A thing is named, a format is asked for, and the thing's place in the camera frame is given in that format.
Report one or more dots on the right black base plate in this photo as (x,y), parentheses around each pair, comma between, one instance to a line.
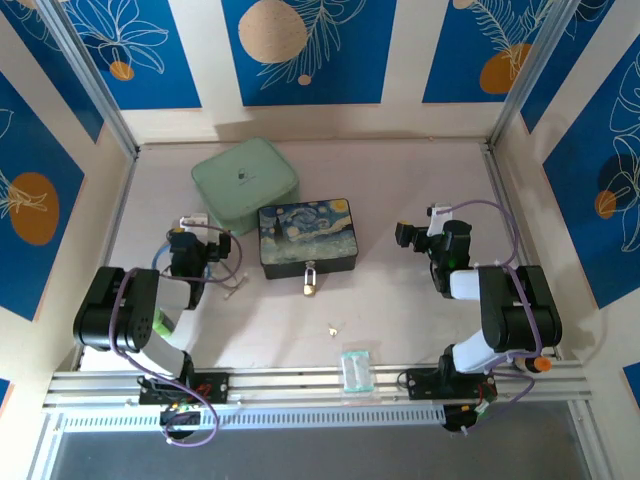
(420,385)

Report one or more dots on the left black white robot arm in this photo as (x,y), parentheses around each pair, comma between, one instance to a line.
(115,310)

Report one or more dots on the black controller board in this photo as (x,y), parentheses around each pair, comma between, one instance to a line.
(457,420)
(180,420)

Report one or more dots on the long aluminium base rail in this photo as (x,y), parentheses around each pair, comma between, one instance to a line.
(300,387)

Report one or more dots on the clear plastic bag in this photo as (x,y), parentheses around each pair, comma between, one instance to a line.
(356,372)

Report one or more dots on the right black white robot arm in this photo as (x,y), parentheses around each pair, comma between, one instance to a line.
(525,310)

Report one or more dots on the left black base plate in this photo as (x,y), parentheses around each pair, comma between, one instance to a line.
(215,387)

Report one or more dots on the orange cap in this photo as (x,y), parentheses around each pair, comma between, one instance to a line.
(541,364)

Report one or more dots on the mint green zip case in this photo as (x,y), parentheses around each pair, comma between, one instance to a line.
(240,175)

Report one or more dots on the aluminium frame post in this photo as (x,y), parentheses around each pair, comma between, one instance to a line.
(122,131)
(507,120)

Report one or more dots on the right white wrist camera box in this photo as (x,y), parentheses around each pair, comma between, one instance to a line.
(440,220)

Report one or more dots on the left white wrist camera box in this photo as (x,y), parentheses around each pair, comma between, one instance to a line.
(195,220)

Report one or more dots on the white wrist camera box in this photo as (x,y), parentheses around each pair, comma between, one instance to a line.
(440,220)
(195,220)

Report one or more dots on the blue floral wall poster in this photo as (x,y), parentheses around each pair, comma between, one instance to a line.
(575,225)
(560,75)
(350,75)
(450,60)
(50,75)
(50,150)
(150,75)

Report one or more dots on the brass padlock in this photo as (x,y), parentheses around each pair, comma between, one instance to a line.
(310,290)

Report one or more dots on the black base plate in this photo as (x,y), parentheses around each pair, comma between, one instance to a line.
(215,387)
(420,385)

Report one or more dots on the small silver key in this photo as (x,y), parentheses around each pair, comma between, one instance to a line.
(332,329)

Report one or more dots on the starry night painted box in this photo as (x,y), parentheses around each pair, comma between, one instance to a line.
(305,235)

